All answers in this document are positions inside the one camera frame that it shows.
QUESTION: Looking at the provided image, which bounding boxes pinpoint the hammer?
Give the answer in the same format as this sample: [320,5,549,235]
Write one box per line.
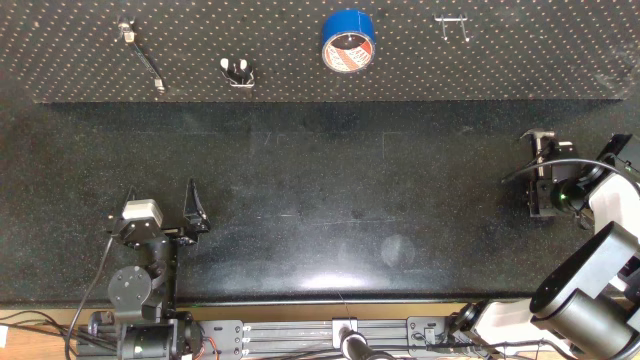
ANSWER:
[518,128,557,179]

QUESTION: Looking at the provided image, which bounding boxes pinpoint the wrench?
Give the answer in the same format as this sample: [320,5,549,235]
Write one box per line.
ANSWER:
[119,29,167,95]

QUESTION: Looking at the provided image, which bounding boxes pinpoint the black cable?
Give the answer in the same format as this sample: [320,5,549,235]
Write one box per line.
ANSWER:
[502,157,640,197]
[63,235,115,360]

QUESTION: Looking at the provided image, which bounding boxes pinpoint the black pegboard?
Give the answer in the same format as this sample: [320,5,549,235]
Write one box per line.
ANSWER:
[0,0,640,104]

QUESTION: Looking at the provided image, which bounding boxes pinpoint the mounting rail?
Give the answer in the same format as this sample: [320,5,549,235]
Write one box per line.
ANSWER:
[74,309,481,360]

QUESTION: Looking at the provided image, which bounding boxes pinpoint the roll of blue tape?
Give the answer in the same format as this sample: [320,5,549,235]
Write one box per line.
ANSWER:
[320,8,377,74]

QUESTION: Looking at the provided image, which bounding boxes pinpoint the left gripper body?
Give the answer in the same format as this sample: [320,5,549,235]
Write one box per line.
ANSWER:
[107,219,211,249]

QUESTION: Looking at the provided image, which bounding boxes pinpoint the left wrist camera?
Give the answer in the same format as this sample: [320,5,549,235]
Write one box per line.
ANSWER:
[121,198,165,229]

